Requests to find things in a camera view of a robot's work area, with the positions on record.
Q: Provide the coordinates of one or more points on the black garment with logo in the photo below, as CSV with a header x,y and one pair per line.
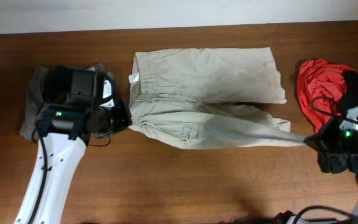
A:
x,y
348,101

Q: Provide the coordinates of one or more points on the red crumpled garment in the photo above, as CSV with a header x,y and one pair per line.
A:
x,y
324,89

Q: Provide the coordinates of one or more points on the folded grey garment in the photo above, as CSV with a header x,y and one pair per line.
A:
x,y
33,99

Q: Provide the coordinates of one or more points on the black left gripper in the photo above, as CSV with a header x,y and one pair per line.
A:
x,y
121,106

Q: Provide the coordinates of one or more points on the beige shorts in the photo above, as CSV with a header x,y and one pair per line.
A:
x,y
207,98

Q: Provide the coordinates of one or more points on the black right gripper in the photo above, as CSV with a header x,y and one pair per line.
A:
x,y
320,142

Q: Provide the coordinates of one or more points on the folded black garment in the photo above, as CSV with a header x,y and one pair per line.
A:
x,y
57,85

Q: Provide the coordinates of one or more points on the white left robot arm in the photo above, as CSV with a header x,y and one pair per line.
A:
x,y
49,184

